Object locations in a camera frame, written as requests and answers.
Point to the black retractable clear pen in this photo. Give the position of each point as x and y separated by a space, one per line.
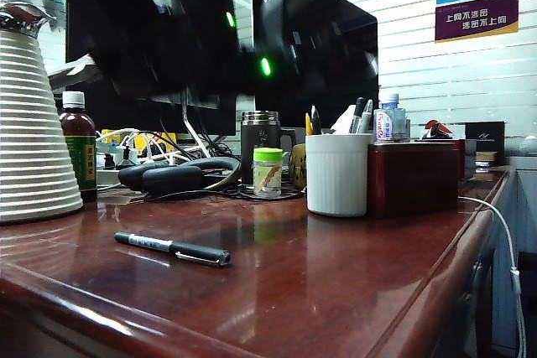
316 123

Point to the black capped pen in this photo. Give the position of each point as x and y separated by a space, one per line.
356 117

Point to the black pen silver clip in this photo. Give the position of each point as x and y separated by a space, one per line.
184 247

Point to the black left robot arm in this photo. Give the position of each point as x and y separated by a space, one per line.
147 31

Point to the white ribbed pen holder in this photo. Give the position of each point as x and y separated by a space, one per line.
337 177

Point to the grey marker pen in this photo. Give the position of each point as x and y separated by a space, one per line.
368 117

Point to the clear jar green lid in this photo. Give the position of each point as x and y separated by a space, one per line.
267 173

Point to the dark steel thermos mug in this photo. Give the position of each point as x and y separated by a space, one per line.
260 131

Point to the yellow mug with writing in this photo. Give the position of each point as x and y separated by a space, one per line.
298 165

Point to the yellow pencil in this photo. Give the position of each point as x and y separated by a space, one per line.
308 125

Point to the black AOC monitor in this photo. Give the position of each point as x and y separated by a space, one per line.
218 121

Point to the white tissue paper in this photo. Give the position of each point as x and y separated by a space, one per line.
345 123

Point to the large black monitor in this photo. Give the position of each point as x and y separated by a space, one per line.
335 102

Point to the yellow box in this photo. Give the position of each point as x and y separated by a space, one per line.
170 137

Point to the clear water bottle blue cap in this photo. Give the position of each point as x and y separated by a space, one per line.
390 123

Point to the dark red wooden box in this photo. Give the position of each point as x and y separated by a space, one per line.
413 182

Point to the white power strip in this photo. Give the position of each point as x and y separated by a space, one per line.
110 174

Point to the red black ornament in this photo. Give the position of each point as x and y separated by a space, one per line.
436 128

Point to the brown bottle green label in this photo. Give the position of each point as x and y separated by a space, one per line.
79 131

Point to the black box with logo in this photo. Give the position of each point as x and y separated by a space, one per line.
484 136

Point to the grey model airplane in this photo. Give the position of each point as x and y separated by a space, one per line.
69 72

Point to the stack of books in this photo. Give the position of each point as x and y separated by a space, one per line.
488 159

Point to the white ribbed thermos jug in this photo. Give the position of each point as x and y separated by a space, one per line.
33 144

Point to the purple wall sign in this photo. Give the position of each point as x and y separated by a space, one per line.
474 18

